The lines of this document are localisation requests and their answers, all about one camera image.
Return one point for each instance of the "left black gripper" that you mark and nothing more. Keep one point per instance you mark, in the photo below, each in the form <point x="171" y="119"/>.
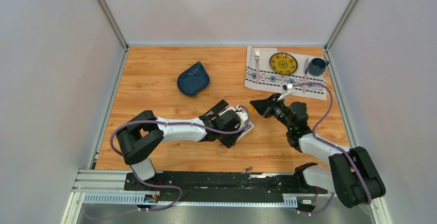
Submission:
<point x="229" y="143"/>

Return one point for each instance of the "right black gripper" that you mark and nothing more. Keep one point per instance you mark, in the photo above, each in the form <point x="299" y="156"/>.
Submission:
<point x="266" y="105"/>

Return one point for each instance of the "white remote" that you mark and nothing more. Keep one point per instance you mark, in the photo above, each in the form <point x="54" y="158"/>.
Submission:
<point x="248" y="129"/>
<point x="231" y="108"/>

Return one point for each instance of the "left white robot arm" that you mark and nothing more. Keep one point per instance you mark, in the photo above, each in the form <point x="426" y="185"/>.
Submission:
<point x="138" y="138"/>

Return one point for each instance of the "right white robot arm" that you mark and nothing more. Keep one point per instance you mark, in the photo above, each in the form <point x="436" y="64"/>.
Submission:
<point x="351" y="175"/>

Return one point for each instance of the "patterned white placemat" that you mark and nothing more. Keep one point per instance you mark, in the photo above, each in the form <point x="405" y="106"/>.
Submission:
<point x="270" y="81"/>

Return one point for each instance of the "yellow patterned plate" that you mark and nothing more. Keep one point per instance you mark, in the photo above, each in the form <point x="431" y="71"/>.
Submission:
<point x="283" y="63"/>

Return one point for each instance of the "silver knife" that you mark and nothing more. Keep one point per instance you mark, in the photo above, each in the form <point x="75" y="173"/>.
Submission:
<point x="305" y="75"/>

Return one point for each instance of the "silver fork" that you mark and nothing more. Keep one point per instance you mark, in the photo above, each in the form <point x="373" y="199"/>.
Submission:
<point x="257" y="58"/>

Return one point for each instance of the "dark blue mug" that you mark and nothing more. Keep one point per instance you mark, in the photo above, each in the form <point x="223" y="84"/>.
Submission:
<point x="317" y="66"/>

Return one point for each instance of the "blue leaf-shaped dish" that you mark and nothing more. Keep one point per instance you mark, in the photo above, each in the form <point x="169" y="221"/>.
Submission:
<point x="193" y="80"/>

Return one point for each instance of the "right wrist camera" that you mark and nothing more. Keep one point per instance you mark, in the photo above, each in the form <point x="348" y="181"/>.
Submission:
<point x="288" y="90"/>

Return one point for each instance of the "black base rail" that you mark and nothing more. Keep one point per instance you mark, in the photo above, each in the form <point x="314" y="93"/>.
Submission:
<point x="195" y="186"/>

